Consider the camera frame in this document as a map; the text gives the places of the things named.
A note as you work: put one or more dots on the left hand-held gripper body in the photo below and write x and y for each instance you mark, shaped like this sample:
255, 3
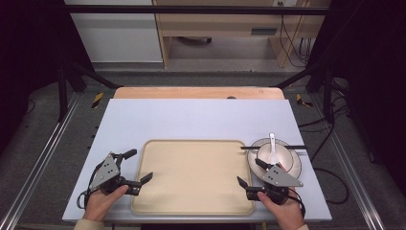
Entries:
106, 174

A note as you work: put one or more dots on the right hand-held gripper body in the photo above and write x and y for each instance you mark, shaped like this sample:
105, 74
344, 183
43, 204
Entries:
278, 179

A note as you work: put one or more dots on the white bowl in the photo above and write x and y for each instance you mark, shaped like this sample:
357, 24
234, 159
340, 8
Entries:
284, 156

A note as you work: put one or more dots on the person's left hand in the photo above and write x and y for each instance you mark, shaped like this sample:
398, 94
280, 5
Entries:
102, 201

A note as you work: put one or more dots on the person's right hand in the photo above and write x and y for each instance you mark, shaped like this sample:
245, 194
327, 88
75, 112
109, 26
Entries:
284, 211

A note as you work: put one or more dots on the black chopstick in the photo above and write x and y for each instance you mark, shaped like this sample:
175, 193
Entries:
252, 147
297, 148

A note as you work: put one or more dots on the white spoon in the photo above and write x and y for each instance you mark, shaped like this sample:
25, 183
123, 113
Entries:
272, 147

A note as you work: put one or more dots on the round grey-rimmed plate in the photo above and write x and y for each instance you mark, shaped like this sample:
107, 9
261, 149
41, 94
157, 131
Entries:
297, 166

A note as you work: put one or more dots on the beige tray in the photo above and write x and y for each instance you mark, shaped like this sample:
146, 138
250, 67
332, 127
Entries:
191, 177

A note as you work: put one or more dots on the yellow-black tape marker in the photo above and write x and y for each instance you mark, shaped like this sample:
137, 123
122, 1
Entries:
97, 100
301, 100

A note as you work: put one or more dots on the black metal stand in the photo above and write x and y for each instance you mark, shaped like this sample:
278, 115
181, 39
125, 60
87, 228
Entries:
63, 96
328, 96

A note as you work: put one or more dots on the white cabinet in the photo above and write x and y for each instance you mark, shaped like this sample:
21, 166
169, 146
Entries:
118, 35

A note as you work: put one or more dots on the dark curtain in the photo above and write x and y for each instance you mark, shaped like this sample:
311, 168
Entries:
373, 64
28, 57

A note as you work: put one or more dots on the wooden desk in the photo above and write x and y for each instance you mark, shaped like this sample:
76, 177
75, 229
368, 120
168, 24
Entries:
223, 22

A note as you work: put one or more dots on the aluminium rail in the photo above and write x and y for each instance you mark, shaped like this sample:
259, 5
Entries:
38, 159
354, 179

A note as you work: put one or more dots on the black horizontal frame bar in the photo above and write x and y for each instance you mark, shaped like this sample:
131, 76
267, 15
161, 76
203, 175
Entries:
191, 10

